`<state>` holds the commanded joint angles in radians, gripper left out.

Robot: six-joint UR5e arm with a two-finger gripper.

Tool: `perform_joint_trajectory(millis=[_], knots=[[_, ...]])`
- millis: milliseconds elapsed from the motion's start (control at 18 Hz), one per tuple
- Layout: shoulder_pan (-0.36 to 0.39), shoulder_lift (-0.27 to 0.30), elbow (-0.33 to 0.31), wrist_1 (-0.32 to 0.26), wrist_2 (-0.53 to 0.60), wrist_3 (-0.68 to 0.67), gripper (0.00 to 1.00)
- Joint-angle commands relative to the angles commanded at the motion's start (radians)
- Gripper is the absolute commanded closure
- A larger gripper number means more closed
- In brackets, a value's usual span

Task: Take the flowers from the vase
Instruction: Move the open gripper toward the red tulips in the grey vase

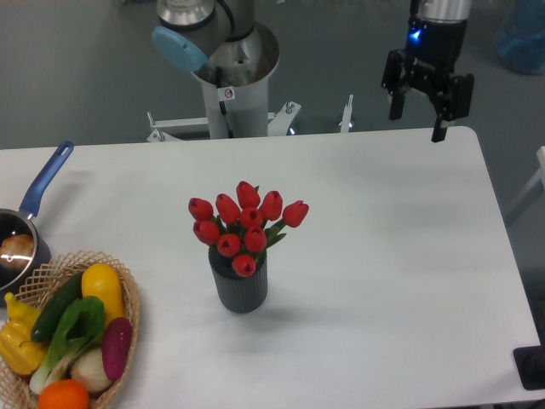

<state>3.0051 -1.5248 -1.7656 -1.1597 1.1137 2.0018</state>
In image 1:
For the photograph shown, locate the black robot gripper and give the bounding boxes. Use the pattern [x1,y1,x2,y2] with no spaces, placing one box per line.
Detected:
[381,18,474,143]

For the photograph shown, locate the red tulip bouquet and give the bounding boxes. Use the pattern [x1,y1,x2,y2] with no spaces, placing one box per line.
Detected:
[188,181,310,279]

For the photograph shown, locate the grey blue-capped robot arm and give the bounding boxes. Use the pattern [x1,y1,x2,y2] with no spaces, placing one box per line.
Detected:
[152,1,474,142]

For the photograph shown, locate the dark grey ribbed vase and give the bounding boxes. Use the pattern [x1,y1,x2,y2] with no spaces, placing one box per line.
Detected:
[208,247,268,314]

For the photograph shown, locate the blue translucent container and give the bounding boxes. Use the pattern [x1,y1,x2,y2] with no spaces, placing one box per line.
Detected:
[494,0,544,75]

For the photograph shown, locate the black device at table edge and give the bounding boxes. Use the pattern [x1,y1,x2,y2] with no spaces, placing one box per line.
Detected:
[513,346,544,390]

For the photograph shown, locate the purple eggplant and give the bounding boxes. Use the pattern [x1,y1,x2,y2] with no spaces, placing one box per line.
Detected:
[101,317,133,381]

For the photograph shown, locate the green bok choy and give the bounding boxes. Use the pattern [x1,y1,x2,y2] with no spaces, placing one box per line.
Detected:
[29,296,105,395]

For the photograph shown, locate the green cucumber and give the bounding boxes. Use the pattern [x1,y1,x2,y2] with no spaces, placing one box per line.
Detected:
[31,272,83,343]

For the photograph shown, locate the woven wicker basket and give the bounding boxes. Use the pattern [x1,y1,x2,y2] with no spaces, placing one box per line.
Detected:
[1,251,140,408]

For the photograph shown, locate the white garlic bulb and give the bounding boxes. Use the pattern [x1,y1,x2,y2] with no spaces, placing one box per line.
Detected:
[70,348,112,394]

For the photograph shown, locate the bread roll in pan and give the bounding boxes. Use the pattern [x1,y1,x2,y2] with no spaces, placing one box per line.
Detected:
[1,234,34,271]

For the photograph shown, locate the orange fruit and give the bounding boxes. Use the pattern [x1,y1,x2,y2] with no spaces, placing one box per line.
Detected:
[37,379,89,409]

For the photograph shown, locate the yellow bell pepper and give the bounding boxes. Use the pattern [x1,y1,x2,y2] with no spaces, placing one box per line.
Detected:
[1,292,48,376]

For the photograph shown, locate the white frame at right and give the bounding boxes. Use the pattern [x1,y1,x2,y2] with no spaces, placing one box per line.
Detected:
[504,147,544,227]

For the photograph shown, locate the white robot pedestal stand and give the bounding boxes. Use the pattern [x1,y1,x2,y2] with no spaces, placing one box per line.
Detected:
[146,20,356,143]

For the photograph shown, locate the blue-handled saucepan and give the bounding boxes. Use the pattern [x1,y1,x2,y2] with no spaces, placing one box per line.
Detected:
[1,141,74,294]

